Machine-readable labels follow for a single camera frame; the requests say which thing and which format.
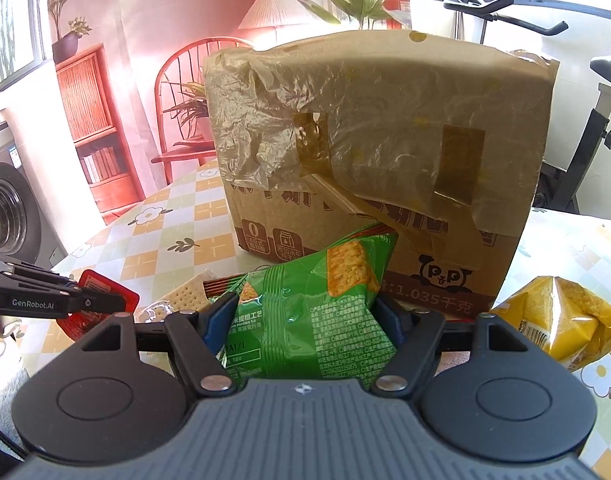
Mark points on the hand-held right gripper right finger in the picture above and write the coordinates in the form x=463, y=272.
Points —
x=389, y=319

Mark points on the taped cardboard box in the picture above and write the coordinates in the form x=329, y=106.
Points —
x=365, y=125

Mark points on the printed wall backdrop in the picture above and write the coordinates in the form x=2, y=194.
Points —
x=135, y=20

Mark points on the red snack packet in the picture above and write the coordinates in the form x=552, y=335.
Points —
x=97, y=281

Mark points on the green snack packet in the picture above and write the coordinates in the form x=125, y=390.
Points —
x=305, y=320

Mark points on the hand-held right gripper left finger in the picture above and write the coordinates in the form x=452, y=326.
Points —
x=219, y=320

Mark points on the clear cracker packet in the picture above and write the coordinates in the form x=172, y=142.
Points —
x=183, y=296

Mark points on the yellow snack packet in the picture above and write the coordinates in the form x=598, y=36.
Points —
x=565, y=315

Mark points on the checkered flower tablecloth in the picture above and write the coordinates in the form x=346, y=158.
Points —
x=150, y=240

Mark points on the grey washing machine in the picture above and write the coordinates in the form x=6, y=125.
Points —
x=10, y=210

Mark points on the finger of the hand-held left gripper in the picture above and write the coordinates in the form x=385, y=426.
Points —
x=102, y=302

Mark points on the brown striped snack packet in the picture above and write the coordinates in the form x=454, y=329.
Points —
x=220, y=287

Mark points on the black exercise bike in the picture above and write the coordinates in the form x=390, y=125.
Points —
x=585, y=160

